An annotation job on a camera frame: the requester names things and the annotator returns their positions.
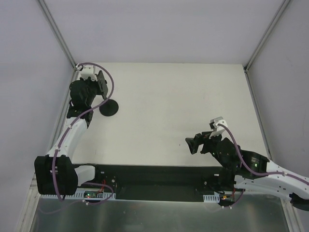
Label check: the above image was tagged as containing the black smartphone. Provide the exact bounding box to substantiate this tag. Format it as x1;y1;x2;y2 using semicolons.
97;71;108;100

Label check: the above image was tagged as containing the black phone stand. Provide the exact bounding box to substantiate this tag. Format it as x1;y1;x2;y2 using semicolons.
99;99;119;117

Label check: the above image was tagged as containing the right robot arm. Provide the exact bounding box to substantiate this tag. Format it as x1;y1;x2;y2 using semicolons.
185;131;309;211

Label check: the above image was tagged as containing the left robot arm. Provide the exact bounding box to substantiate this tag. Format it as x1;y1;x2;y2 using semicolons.
34;78;108;196

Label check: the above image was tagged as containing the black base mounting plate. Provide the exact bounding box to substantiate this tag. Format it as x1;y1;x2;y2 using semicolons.
82;164;234;202

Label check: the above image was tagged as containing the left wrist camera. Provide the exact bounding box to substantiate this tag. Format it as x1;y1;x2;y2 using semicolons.
75;64;97;81

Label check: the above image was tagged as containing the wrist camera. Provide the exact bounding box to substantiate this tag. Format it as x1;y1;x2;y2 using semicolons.
75;64;97;81
209;116;228;139

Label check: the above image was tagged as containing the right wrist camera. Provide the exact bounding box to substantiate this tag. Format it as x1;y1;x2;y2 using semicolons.
209;116;228;139

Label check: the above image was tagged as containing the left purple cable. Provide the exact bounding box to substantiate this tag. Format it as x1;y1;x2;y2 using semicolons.
52;62;115;202

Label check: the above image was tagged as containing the right white cable duct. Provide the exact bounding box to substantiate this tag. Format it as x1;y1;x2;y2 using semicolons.
203;192;236;203

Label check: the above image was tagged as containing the white cable duct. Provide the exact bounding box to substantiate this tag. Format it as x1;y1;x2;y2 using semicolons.
203;192;236;203
40;189;116;201

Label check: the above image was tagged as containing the left aluminium frame post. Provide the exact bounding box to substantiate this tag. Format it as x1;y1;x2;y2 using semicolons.
36;0;77;70

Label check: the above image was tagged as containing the aluminium frame post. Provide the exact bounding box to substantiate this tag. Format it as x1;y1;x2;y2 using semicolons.
243;0;293;73
36;0;77;70

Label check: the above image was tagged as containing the left white cable duct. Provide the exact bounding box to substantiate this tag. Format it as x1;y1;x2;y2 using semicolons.
40;189;116;201

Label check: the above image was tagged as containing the right aluminium frame post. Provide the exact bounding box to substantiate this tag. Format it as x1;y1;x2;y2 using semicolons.
243;0;293;73

